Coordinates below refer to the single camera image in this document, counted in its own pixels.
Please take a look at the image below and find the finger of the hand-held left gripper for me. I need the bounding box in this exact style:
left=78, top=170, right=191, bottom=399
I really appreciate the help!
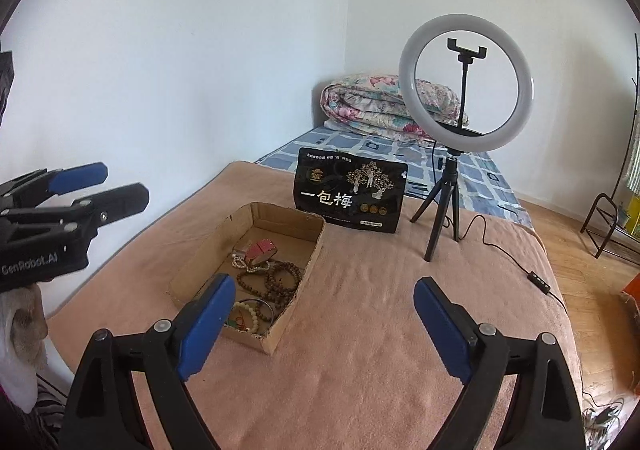
left=10, top=183, right=150, bottom=237
left=2, top=161, right=109, bottom=211

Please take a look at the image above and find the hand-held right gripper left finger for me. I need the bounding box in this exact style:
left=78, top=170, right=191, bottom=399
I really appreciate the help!
left=59, top=274, right=237, bottom=450

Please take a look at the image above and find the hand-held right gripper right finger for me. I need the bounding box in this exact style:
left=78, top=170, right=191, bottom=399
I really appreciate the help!
left=413, top=277, right=586, bottom=450

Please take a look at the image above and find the cream bead bracelet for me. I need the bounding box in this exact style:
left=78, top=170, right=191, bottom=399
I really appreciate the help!
left=232, top=300, right=264, bottom=335

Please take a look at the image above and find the dark metal bangle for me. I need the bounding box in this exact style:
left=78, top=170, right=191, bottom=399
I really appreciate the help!
left=240, top=299, right=276, bottom=331

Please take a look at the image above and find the pink pearl bracelet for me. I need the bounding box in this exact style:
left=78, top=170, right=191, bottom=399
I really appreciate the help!
left=231, top=252, right=271, bottom=275

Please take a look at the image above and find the red strap watch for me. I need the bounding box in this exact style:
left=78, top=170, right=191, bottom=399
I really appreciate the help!
left=244, top=240, right=277, bottom=267

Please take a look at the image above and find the cardboard box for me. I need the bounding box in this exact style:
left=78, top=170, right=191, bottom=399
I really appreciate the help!
left=169, top=201, right=327, bottom=356

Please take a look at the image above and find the black inline remote control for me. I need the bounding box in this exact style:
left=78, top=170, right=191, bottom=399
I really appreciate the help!
left=524, top=271, right=552, bottom=292

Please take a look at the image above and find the black tripod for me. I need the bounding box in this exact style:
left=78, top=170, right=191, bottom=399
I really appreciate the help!
left=411, top=148, right=473, bottom=262

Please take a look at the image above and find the blue plaid bedsheet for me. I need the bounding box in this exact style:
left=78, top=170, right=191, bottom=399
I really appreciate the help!
left=254, top=125, right=522, bottom=231

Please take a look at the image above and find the black snack bag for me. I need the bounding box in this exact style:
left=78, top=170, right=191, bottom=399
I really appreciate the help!
left=292, top=147, right=409, bottom=234

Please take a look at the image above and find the striped clothing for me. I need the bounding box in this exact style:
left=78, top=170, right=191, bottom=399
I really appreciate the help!
left=0, top=375, right=76, bottom=450

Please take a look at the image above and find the black metal clothes rack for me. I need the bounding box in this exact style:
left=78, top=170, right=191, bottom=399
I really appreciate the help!
left=580, top=32, right=640, bottom=261

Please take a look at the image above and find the orange cloth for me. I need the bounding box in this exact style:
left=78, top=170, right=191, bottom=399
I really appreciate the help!
left=619, top=275, right=640, bottom=319

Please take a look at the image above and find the folded floral quilt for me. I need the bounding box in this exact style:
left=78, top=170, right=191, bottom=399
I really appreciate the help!
left=320, top=74, right=471, bottom=138

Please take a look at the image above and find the black phone holder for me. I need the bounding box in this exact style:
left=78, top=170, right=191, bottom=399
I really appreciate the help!
left=446, top=37, right=488, bottom=131

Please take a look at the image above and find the striped hanging cloth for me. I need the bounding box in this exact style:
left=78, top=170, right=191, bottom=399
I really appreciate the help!
left=621, top=120, right=640, bottom=195

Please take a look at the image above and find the brown wooden bead bracelet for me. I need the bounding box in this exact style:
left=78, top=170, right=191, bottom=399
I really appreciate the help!
left=237, top=261, right=304, bottom=309

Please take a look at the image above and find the black ring light cable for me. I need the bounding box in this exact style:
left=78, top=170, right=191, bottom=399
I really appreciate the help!
left=430, top=140, right=569, bottom=311

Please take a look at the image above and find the white ring light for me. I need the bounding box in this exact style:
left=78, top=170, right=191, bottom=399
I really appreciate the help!
left=398, top=14, right=535, bottom=149

